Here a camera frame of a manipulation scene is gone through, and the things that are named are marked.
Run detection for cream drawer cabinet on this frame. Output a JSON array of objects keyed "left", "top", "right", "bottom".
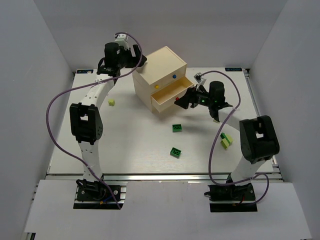
[{"left": 132, "top": 46, "right": 187, "bottom": 113}]

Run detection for green and lime lego stack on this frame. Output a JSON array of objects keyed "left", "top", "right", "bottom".
[{"left": 220, "top": 132, "right": 233, "bottom": 150}]

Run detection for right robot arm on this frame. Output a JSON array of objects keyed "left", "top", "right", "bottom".
[{"left": 174, "top": 81, "right": 280, "bottom": 187}]

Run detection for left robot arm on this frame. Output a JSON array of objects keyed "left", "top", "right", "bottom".
[{"left": 69, "top": 42, "right": 147, "bottom": 201}]

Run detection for green lego brick near cabinet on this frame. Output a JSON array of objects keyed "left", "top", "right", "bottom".
[{"left": 172, "top": 124, "right": 182, "bottom": 133}]

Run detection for green lego brick front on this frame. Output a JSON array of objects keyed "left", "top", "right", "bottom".
[{"left": 170, "top": 147, "right": 182, "bottom": 159}]

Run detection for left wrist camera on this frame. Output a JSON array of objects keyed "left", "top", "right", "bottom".
[{"left": 114, "top": 33, "right": 130, "bottom": 51}]

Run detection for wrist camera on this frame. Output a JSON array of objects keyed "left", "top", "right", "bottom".
[
  {"left": 194, "top": 72, "right": 206, "bottom": 91},
  {"left": 114, "top": 33, "right": 130, "bottom": 51}
]

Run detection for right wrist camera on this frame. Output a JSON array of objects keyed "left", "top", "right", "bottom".
[{"left": 194, "top": 72, "right": 206, "bottom": 91}]

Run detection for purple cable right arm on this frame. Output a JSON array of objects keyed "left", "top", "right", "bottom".
[{"left": 199, "top": 70, "right": 270, "bottom": 207}]

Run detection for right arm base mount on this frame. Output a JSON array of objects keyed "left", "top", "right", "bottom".
[{"left": 204, "top": 183, "right": 258, "bottom": 213}]

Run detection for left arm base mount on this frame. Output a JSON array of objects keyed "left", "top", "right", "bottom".
[{"left": 73, "top": 179, "right": 125, "bottom": 210}]

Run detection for aluminium table rail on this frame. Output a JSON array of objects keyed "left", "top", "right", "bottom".
[{"left": 45, "top": 172, "right": 283, "bottom": 181}]

